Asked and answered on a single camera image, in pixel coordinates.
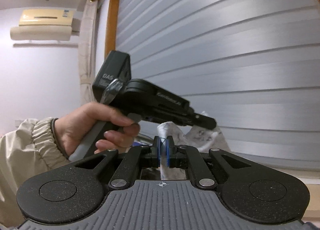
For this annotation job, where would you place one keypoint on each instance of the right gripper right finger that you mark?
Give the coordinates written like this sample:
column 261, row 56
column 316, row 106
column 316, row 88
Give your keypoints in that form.
column 191, row 161

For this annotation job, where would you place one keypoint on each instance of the beige curtain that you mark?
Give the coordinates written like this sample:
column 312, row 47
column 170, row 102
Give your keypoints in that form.
column 86, row 51

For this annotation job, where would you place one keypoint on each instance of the beige wall air conditioner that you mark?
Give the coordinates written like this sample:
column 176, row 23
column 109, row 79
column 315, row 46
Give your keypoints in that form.
column 46, row 25

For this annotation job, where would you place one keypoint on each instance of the wooden window frame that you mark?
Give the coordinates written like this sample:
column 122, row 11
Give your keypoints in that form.
column 111, row 26

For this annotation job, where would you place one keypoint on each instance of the beige jacket sleeve forearm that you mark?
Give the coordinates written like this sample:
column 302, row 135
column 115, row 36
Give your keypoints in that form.
column 29, row 150

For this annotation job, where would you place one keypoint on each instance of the white patterned garment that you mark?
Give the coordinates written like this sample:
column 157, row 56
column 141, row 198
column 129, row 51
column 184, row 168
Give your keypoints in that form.
column 198, row 137

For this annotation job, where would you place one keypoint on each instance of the beige stone window sill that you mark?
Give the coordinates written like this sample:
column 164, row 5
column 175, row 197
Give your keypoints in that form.
column 311, row 180

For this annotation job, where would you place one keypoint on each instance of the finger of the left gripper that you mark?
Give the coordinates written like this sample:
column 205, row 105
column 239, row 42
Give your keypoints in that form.
column 204, row 121

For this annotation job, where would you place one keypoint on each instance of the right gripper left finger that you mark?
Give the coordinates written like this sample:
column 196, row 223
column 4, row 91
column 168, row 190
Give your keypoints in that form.
column 134, row 161

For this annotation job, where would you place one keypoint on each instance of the white window blind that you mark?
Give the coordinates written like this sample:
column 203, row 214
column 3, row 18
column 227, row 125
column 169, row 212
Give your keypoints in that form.
column 253, row 65

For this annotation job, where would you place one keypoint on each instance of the left hand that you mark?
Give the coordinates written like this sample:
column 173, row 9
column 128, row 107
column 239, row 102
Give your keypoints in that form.
column 72, row 128

